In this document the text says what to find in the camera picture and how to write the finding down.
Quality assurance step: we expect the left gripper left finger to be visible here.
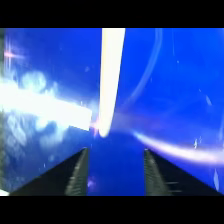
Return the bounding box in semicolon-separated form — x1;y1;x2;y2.
9;147;90;197

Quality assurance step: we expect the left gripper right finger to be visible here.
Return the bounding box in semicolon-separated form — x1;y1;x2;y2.
143;148;224;197

